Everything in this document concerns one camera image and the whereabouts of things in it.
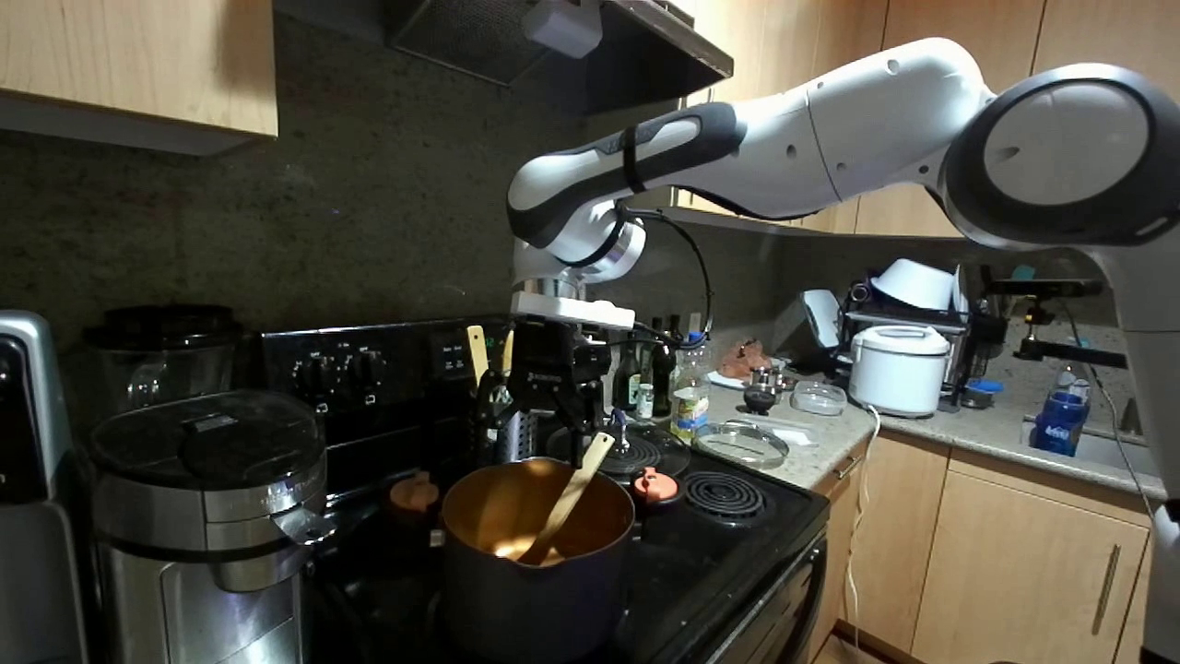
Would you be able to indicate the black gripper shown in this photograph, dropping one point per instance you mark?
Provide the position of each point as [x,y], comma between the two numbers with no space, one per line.
[564,372]

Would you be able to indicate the dark pot with orange interior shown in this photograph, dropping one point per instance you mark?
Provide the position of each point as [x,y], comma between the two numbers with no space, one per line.
[530,604]

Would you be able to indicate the wooden spoon in pot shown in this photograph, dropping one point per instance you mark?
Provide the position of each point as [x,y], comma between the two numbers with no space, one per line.
[569,498]

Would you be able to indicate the steel utensil holder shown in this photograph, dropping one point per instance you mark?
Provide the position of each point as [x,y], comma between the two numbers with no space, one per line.
[520,439]

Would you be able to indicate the dark glass bottle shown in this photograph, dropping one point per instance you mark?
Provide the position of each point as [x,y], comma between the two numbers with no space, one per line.
[666,372]
[632,386]

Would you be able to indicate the round wooden spoon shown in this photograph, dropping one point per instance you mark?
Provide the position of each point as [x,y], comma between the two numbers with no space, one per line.
[505,354]

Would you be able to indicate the flat wooden spatula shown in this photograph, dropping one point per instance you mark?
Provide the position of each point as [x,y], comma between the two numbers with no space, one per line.
[477,351]

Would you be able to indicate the clear oil bottle blue cap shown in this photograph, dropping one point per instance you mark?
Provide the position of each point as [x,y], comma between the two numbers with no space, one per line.
[689,399]

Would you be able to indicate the black coil stove burner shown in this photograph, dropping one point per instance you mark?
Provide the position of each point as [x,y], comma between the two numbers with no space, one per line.
[724,495]

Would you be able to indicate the clear glass lid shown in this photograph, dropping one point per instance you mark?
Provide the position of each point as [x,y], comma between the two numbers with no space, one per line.
[739,443]

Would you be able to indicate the black electric stove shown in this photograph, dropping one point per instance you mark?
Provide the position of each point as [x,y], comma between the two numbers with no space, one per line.
[724,555]

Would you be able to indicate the small dark bowl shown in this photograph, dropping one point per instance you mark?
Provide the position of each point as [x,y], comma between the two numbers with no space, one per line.
[762,393]

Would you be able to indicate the small glass bowl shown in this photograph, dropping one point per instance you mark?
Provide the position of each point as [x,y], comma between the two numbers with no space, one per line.
[817,396]

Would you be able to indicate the white kettle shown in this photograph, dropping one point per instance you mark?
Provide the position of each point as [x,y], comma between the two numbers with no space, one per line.
[820,320]

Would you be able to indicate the white rice cooker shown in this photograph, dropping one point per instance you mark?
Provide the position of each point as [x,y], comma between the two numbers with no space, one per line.
[898,374]

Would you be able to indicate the white bowl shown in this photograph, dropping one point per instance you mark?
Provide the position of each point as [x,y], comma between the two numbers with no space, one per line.
[914,282]

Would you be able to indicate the dark range hood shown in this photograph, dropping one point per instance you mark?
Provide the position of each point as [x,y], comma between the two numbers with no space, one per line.
[639,59]

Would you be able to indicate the stainless steel pressure cooker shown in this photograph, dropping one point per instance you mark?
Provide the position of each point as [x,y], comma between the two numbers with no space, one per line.
[197,577]

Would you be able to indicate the grey hood light fixture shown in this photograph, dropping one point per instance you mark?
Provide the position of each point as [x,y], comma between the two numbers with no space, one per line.
[564,22]

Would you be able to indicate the blue lidded container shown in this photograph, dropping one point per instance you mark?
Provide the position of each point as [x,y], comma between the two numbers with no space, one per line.
[982,393]

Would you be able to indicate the black countertop appliance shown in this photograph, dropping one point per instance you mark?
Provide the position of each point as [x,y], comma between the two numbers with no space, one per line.
[160,354]

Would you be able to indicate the light wood base cabinet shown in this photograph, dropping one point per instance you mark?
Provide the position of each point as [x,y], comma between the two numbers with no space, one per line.
[982,555]

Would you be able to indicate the light wood upper cabinet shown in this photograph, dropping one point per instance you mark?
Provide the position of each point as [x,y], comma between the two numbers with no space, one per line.
[798,50]
[123,59]

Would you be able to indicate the silver countertop appliance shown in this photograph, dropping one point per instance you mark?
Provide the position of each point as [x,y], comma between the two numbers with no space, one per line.
[39,555]

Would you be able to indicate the black stereo camera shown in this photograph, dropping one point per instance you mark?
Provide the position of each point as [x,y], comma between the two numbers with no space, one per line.
[1046,287]

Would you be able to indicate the black camera clamp arm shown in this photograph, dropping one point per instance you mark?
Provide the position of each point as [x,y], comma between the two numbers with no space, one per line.
[1070,354]

